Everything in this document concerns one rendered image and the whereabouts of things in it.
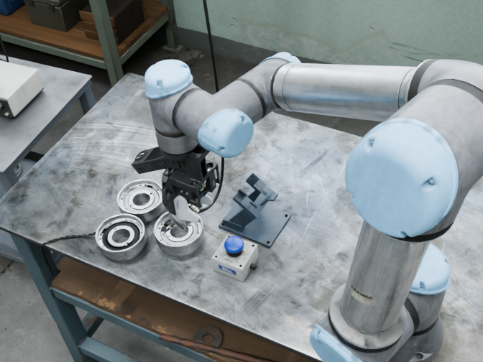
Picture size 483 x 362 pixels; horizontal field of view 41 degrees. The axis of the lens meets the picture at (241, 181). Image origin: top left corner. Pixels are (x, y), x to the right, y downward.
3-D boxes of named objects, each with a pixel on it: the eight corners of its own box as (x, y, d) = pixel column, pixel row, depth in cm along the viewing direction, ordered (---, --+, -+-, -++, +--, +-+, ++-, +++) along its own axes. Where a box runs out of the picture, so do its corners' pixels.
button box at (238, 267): (213, 271, 134) (210, 257, 131) (229, 246, 139) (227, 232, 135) (248, 285, 131) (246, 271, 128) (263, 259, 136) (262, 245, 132)
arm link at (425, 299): (455, 301, 114) (469, 253, 105) (410, 352, 108) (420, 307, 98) (398, 263, 121) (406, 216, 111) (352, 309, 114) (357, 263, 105)
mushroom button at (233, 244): (222, 261, 133) (220, 246, 129) (231, 246, 135) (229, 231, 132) (239, 267, 132) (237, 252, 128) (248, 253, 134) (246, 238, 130)
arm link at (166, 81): (166, 93, 98) (131, 71, 103) (176, 146, 106) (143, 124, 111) (204, 69, 102) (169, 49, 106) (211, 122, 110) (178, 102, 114)
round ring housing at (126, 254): (156, 232, 143) (152, 220, 140) (133, 269, 136) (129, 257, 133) (114, 220, 146) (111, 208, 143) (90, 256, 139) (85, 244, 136)
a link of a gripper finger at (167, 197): (171, 220, 122) (166, 184, 117) (164, 217, 123) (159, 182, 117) (185, 205, 125) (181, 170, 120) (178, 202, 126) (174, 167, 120)
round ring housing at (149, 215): (134, 187, 153) (130, 174, 150) (174, 197, 150) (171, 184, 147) (112, 219, 146) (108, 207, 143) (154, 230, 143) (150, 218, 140)
